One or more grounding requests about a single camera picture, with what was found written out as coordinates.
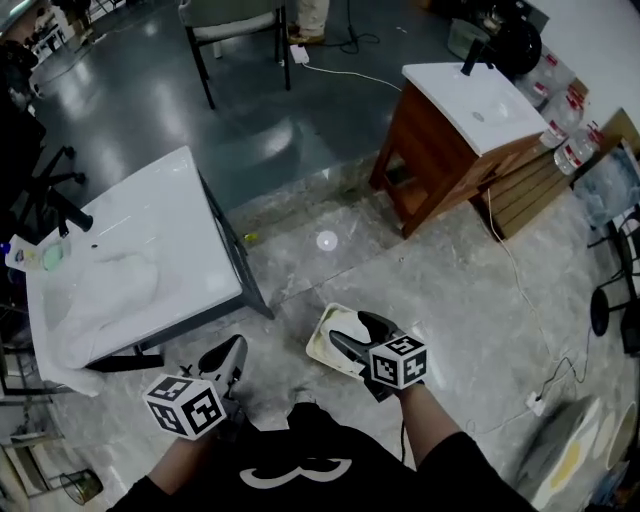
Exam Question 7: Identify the person's left forearm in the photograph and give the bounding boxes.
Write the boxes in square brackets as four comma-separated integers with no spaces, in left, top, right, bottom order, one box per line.
[149,432,221,494]

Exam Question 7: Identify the white power cable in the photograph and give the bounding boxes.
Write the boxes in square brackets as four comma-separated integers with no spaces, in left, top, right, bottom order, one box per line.
[302,60,404,94]

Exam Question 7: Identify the white washbasin dark stand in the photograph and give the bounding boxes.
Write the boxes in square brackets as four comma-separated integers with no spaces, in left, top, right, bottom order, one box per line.
[24,145,275,374]

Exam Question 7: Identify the green soap bar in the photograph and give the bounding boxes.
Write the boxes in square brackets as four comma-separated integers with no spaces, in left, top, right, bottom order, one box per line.
[42,244,69,271]

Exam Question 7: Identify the person's black shirt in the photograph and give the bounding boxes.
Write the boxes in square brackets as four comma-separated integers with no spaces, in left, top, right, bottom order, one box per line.
[104,402,539,512]

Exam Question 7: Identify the pale blue painted canvas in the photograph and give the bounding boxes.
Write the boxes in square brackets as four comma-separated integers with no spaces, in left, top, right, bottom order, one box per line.
[572,142,640,229]

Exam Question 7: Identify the black appliance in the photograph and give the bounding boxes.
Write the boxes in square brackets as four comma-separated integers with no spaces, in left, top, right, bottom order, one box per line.
[479,0,551,76]

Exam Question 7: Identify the pale green bin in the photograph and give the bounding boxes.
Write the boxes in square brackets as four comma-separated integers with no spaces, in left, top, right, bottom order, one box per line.
[447,18,491,56]

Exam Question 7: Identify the group of clear water jugs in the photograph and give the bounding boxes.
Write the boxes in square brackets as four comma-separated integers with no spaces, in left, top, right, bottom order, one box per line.
[524,47,609,176]

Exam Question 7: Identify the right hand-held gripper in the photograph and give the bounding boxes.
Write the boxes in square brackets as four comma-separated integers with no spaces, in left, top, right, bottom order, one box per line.
[328,310,428,402]

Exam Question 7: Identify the person's right forearm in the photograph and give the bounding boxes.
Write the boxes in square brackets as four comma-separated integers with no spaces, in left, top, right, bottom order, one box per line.
[397,382,464,471]

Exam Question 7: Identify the short black angled faucet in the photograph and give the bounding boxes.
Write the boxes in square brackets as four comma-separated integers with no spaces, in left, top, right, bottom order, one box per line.
[459,38,487,77]

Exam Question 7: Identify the cream plastic tray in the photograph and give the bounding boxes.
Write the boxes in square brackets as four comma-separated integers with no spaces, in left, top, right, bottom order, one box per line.
[305,302,432,379]

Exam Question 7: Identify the wooden slatted pallet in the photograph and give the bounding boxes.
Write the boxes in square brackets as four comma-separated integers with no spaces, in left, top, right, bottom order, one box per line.
[472,144,586,241]

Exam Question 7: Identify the wooden vanity white basin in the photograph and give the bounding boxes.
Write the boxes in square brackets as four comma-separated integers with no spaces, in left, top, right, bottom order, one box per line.
[369,62,549,240]

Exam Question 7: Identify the black mesh wastebasket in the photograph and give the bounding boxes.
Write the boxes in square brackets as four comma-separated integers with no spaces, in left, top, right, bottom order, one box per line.
[59,468,105,506]

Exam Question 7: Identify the white soap bottle blue pump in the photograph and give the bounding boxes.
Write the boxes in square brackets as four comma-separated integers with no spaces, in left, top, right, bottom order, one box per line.
[3,237,44,274]

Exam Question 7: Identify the black pedestal fan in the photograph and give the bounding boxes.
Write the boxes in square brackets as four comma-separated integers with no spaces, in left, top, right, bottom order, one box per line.
[589,272,640,357]

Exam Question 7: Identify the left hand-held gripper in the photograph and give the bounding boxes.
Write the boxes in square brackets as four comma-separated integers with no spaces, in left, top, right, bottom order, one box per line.
[142,334,249,442]

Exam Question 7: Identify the pale painted boards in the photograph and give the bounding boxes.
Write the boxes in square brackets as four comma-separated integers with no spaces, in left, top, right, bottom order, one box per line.
[517,394,640,512]

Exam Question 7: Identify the tall black faucet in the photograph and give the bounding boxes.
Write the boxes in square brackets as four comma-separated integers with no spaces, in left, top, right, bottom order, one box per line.
[58,207,95,239]

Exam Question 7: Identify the grey armchair black legs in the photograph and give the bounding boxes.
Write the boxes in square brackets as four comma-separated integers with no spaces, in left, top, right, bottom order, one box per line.
[178,0,292,110]

